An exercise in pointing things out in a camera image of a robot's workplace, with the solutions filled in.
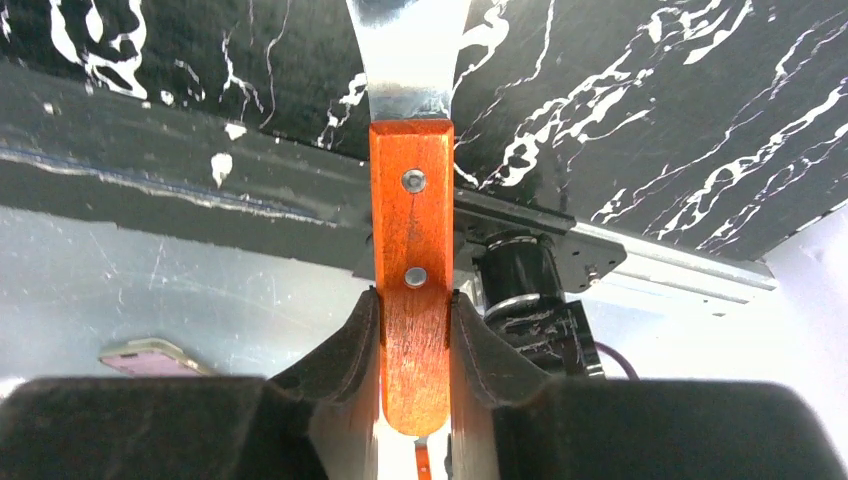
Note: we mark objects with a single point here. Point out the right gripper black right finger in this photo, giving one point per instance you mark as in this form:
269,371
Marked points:
512,420

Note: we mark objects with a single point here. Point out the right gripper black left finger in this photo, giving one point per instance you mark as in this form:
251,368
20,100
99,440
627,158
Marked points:
315,420

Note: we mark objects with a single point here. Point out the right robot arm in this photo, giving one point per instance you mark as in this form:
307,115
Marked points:
526,308

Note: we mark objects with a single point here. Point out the pink phone on floor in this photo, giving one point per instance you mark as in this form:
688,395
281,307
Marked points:
152,357

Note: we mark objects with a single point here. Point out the aluminium frame rail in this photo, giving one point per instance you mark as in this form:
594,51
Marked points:
674,272

